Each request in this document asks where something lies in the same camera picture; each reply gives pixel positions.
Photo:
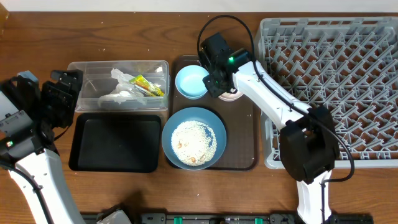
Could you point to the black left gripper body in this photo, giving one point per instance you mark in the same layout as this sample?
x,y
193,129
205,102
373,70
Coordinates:
x,y
55,105

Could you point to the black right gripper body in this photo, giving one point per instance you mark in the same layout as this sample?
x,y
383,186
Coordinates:
x,y
214,87

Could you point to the white napkin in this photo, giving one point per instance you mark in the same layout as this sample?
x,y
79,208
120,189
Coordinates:
x,y
124,89

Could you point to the yellow green snack wrapper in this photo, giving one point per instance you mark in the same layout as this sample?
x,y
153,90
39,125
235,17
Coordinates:
x,y
146,86

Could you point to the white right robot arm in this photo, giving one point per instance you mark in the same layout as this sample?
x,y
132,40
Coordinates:
x,y
307,146

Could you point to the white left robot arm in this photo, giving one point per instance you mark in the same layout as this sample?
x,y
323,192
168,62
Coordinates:
x,y
30,112

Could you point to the clear plastic waste bin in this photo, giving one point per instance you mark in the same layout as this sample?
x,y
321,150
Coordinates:
x,y
97,82

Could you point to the grey dishwasher rack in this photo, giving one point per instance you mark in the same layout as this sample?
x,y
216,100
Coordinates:
x,y
347,64

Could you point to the light blue bowl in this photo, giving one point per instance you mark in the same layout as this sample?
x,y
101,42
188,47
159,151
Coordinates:
x,y
189,81

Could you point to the brown serving tray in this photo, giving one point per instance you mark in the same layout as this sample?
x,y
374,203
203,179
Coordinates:
x,y
239,118

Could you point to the black plastic tray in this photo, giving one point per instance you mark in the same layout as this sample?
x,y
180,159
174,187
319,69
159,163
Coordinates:
x,y
115,142

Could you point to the large blue plate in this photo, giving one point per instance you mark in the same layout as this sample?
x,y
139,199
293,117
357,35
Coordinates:
x,y
204,116

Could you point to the white rice leftovers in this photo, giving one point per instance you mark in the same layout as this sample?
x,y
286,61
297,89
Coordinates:
x,y
194,143

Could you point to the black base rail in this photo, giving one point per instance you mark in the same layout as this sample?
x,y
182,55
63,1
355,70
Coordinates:
x,y
161,218

